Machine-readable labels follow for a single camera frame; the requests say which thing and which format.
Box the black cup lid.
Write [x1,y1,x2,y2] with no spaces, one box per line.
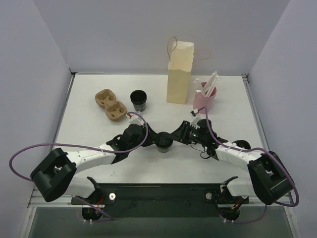
[155,132,173,149]

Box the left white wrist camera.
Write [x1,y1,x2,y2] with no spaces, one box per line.
[126,112,144,126]

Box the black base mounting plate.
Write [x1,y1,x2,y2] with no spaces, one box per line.
[71,183,249,220]

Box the aluminium frame rail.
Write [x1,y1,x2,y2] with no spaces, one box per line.
[30,78,294,205]

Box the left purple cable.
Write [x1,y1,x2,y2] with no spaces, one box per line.
[8,111,149,221]

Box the black coffee cup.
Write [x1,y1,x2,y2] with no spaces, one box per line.
[130,90,147,112]
[157,146,171,153]

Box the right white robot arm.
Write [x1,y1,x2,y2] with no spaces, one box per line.
[169,119,293,205]

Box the pink straw holder cup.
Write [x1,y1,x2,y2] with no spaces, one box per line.
[193,88,217,112]

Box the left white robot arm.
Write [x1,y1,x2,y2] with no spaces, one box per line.
[30,124,158,204]

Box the brown pulp cup carrier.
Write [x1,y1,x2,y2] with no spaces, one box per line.
[95,89,127,122]

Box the white wrapped straw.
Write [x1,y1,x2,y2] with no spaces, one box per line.
[206,76,219,97]
[194,78,206,96]
[203,71,218,96]

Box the beige paper bag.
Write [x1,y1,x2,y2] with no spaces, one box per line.
[166,36,211,104]

